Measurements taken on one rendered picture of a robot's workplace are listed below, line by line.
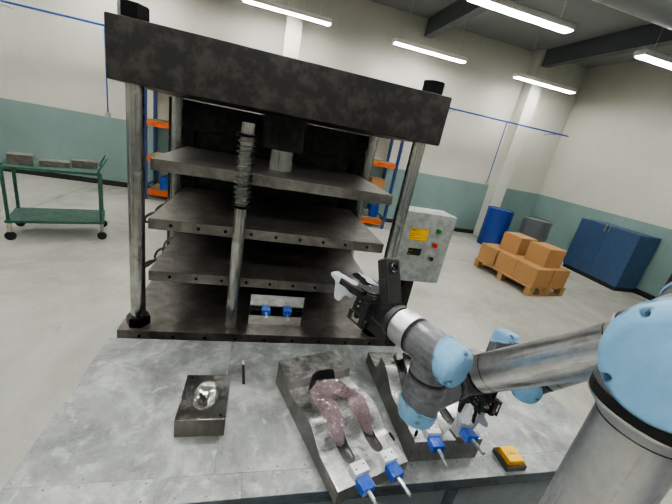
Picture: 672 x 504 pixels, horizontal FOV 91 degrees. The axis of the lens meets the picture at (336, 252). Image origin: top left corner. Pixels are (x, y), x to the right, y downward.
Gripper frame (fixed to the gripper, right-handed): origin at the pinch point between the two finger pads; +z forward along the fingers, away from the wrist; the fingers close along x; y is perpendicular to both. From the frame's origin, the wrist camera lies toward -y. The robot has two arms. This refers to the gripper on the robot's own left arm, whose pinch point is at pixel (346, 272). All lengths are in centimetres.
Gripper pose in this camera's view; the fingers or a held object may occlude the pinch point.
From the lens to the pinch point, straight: 81.9
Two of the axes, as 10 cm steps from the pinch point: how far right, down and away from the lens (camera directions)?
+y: -2.9, 9.2, 2.5
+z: -5.5, -3.7, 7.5
